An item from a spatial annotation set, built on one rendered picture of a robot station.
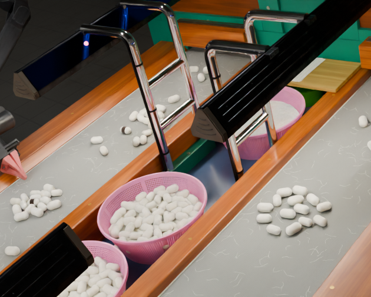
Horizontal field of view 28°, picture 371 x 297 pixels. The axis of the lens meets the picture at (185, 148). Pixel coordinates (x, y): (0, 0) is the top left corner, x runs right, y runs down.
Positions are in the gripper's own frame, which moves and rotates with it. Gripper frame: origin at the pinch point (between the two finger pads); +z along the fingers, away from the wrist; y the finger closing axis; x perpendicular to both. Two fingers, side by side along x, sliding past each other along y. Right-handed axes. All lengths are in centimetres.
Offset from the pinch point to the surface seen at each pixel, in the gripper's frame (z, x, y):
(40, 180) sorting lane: 4.0, -0.7, 2.4
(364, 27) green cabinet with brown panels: 39, -49, 79
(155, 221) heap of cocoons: 37.8, -28.5, 2.0
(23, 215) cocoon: 11.3, -8.4, -11.6
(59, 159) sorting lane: 1.8, 0.8, 11.6
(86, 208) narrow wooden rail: 22.7, -19.1, -3.3
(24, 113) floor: -88, 166, 107
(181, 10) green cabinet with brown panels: -13, -7, 78
